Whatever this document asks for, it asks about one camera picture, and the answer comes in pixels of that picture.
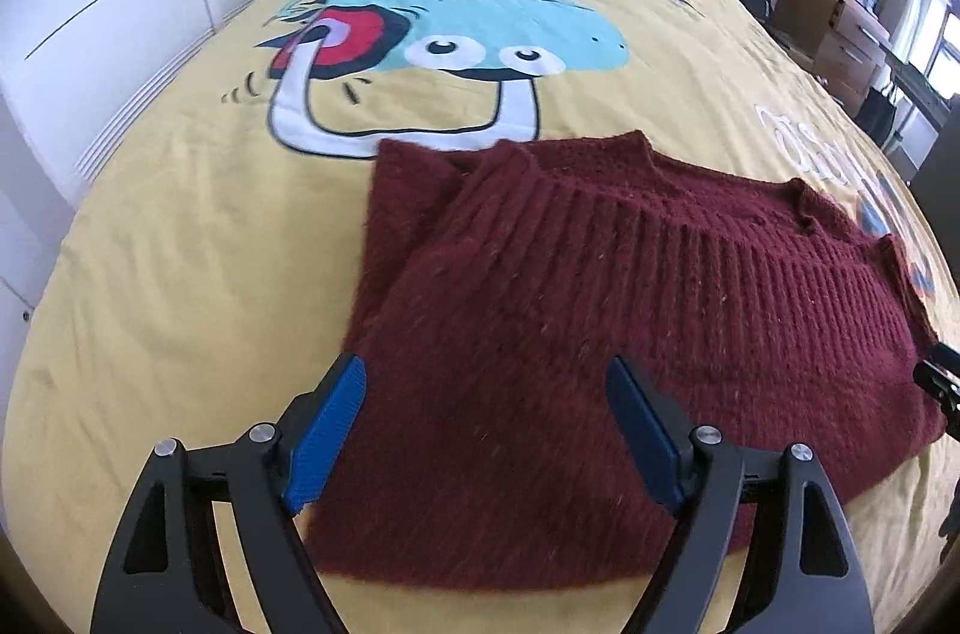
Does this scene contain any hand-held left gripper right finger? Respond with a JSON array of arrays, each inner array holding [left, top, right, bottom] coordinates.
[[606, 355, 875, 634]]

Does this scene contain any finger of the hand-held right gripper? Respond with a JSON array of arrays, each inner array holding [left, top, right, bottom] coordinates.
[[915, 343, 960, 447]]

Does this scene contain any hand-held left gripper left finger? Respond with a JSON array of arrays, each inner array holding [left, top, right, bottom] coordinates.
[[90, 352, 368, 634]]

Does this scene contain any maroon knitted sweater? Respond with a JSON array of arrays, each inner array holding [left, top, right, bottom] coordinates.
[[304, 130, 950, 594]]

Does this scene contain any yellow printed bedspread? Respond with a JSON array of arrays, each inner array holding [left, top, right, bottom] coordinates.
[[0, 0, 960, 634]]

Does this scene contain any black bag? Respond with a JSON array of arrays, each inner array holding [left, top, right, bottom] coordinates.
[[855, 86, 901, 147]]

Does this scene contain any wooden drawer chest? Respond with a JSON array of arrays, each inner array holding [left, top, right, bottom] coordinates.
[[772, 0, 893, 113]]

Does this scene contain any window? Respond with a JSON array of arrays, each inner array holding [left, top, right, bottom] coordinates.
[[892, 0, 960, 95]]

